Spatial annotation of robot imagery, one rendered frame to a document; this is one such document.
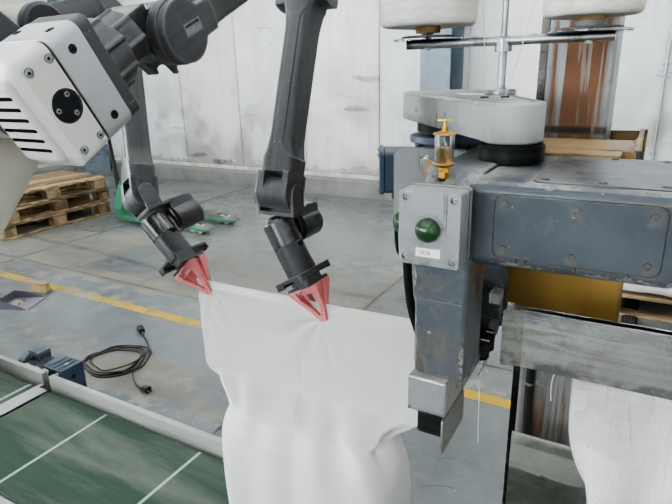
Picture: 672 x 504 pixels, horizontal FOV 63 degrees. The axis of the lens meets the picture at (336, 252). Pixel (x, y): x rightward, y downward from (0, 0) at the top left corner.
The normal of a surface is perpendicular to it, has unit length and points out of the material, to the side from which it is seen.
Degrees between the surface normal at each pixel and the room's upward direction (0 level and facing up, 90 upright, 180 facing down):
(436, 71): 90
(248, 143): 90
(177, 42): 89
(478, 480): 0
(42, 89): 90
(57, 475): 0
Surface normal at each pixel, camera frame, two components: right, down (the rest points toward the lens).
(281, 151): -0.48, -0.07
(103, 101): 0.87, 0.13
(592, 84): -0.49, 0.29
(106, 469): -0.03, -0.95
